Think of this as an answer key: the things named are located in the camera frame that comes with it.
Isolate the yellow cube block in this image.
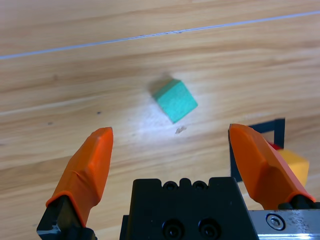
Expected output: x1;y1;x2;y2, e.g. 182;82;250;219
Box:
277;148;310;188

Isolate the black tape square outline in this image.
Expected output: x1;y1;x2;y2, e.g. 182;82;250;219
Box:
229;117;286;183

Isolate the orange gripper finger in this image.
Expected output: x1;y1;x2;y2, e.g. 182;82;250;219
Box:
228;123;320;211
36;126;115;240

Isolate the green cube block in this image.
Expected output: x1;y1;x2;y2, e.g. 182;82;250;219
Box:
148;78;199;124

